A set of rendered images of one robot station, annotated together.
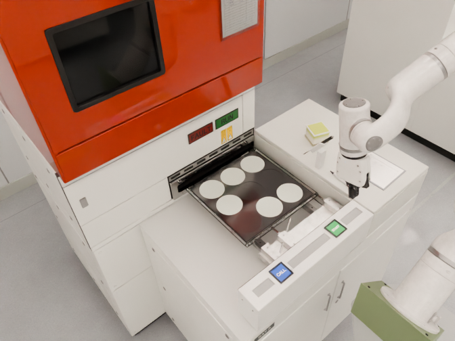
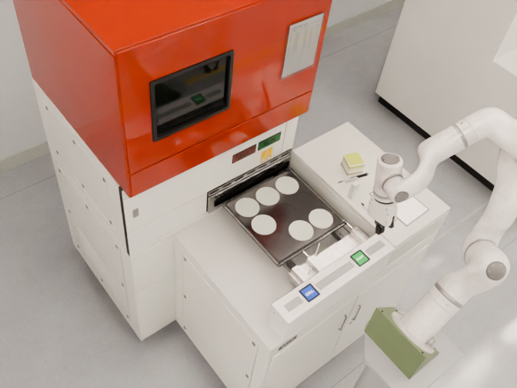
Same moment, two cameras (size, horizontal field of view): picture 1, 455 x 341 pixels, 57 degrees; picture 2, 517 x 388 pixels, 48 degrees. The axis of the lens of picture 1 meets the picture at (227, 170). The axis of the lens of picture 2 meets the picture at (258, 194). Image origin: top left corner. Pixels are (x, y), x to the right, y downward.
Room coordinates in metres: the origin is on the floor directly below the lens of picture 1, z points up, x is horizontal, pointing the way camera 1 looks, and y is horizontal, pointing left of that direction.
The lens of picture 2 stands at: (-0.36, 0.23, 2.74)
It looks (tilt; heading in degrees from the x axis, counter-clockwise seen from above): 50 degrees down; 352
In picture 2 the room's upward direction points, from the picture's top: 9 degrees clockwise
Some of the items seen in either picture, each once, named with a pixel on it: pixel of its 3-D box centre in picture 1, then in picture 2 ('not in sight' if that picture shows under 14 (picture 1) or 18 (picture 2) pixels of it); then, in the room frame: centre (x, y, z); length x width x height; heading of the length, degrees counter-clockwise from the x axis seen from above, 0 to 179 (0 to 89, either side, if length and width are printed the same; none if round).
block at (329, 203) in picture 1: (334, 206); (360, 235); (1.00, -0.39, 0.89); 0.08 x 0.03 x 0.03; 38
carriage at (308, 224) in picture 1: (302, 235); (329, 259); (0.90, -0.26, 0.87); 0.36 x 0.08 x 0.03; 128
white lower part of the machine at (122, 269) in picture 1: (152, 212); (171, 216); (1.43, 0.41, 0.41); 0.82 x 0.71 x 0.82; 128
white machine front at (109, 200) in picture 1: (174, 162); (215, 178); (1.16, 0.20, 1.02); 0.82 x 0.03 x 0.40; 128
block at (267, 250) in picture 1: (272, 254); (301, 275); (0.81, -0.14, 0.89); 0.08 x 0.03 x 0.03; 38
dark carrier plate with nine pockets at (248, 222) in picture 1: (250, 191); (284, 212); (1.10, -0.09, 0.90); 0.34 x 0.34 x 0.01; 37
